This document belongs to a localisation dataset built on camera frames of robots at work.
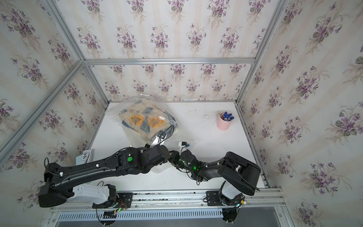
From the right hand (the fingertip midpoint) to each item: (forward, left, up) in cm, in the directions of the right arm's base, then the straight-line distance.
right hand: (165, 156), depth 79 cm
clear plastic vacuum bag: (+18, -10, -3) cm, 21 cm away
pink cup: (+25, -37, +2) cm, 45 cm away
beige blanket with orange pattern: (+24, +15, +3) cm, 29 cm away
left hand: (-1, 0, +11) cm, 11 cm away
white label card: (+1, +49, -5) cm, 49 cm away
